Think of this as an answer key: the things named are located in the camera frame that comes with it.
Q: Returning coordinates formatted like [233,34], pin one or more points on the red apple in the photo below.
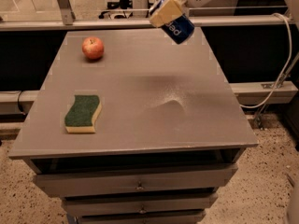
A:
[93,48]

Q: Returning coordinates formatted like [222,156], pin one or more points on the bottom grey drawer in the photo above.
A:
[172,217]

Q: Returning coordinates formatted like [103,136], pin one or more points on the blue pepsi can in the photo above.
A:
[179,30]

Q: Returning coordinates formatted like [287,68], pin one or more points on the grey drawer cabinet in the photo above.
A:
[164,105]

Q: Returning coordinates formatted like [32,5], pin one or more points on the green and yellow sponge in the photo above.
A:
[83,113]

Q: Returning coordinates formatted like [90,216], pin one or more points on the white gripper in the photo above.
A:
[170,10]

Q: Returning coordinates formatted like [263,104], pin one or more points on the grey metal railing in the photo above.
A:
[22,15]

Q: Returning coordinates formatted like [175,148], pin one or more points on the top grey drawer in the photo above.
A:
[135,181]

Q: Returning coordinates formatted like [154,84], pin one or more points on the middle grey drawer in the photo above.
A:
[140,204]

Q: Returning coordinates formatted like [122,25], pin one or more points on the grey drawer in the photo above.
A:
[172,217]
[140,204]
[135,181]

